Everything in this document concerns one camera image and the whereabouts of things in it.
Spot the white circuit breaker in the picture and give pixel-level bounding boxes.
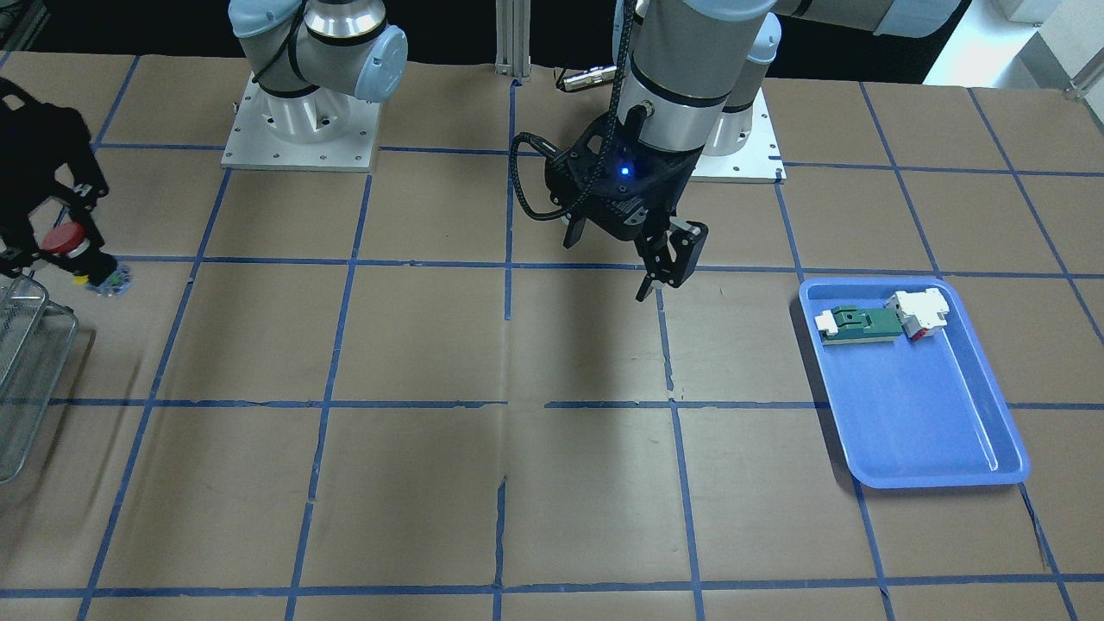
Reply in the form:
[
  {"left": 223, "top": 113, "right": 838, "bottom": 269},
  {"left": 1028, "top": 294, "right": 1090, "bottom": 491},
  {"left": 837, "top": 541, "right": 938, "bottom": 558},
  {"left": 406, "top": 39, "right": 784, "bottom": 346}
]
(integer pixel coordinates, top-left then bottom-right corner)
[{"left": 884, "top": 287, "right": 951, "bottom": 343}]

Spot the wire mesh shelf basket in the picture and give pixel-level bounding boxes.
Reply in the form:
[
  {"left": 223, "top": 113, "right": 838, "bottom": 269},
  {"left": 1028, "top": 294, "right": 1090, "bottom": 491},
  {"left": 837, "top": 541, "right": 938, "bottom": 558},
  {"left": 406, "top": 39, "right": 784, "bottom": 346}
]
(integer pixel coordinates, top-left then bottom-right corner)
[{"left": 1, "top": 276, "right": 79, "bottom": 485}]

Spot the green terminal block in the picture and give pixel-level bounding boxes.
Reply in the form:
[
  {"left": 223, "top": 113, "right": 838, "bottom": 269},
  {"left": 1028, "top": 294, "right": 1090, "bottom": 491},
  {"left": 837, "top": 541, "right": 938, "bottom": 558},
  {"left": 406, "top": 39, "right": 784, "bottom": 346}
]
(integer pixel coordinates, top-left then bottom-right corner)
[{"left": 813, "top": 305, "right": 904, "bottom": 343}]

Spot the aluminium frame post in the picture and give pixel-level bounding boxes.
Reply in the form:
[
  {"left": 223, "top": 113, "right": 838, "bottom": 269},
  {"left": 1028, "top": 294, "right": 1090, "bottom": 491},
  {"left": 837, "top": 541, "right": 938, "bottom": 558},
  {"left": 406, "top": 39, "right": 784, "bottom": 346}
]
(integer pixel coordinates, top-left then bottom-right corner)
[{"left": 493, "top": 0, "right": 531, "bottom": 82}]

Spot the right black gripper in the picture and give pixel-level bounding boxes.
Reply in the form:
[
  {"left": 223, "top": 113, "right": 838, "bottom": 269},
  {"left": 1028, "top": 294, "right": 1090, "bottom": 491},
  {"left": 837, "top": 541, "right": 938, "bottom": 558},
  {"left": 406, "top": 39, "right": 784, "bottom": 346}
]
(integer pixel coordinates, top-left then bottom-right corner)
[{"left": 1, "top": 78, "right": 117, "bottom": 278}]

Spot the blue plastic tray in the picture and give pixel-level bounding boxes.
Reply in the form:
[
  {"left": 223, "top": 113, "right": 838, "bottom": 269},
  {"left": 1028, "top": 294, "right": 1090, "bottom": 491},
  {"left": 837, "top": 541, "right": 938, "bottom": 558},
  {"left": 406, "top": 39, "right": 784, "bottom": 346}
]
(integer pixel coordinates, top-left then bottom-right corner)
[{"left": 798, "top": 276, "right": 1032, "bottom": 490}]

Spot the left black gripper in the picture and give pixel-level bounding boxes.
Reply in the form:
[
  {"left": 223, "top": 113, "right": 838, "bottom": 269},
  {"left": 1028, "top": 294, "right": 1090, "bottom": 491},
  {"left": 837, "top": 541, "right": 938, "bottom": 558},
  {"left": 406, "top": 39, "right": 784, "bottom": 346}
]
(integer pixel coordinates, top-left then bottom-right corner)
[{"left": 543, "top": 122, "right": 709, "bottom": 302}]

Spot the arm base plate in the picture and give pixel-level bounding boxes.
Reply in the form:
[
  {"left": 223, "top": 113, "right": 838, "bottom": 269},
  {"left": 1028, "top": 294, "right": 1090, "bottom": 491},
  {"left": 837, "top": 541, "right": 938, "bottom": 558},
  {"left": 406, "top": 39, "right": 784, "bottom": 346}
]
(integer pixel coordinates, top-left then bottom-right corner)
[
  {"left": 691, "top": 88, "right": 787, "bottom": 185},
  {"left": 221, "top": 78, "right": 382, "bottom": 173}
]

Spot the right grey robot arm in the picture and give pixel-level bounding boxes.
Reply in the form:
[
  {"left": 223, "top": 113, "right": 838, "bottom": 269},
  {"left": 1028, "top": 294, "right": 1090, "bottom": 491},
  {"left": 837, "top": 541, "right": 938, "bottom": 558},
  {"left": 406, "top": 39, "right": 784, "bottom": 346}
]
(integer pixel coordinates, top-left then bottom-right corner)
[{"left": 3, "top": 1, "right": 408, "bottom": 298}]

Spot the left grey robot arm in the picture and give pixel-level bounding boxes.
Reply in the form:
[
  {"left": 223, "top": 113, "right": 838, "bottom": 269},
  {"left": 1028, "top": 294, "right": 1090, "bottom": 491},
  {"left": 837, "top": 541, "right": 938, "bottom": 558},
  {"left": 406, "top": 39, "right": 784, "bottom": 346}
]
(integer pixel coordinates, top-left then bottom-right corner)
[{"left": 512, "top": 1, "right": 957, "bottom": 299}]

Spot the red emergency stop button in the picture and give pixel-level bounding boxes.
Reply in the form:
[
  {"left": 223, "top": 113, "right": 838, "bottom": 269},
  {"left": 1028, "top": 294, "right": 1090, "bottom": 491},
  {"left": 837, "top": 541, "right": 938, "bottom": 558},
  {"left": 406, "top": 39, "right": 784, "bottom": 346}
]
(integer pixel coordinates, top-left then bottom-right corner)
[{"left": 39, "top": 221, "right": 132, "bottom": 298}]

